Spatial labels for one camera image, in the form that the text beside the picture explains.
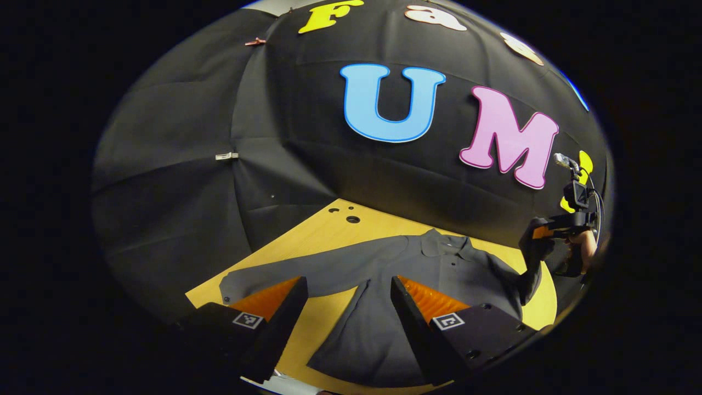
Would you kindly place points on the black backdrop cloth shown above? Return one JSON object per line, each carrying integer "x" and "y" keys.
{"x": 192, "y": 109}

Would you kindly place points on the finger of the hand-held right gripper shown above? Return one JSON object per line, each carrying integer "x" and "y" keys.
{"x": 543, "y": 231}

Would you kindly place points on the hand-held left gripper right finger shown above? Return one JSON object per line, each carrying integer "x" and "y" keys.
{"x": 414, "y": 329}

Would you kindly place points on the copper cloth clip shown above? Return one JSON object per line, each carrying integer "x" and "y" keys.
{"x": 255, "y": 41}

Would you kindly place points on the grey button shirt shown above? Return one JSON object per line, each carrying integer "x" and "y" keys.
{"x": 384, "y": 263}

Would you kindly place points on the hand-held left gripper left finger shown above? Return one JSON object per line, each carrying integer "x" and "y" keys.
{"x": 282, "y": 329}

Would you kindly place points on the silver cloth clip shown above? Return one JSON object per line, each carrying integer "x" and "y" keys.
{"x": 226, "y": 156}

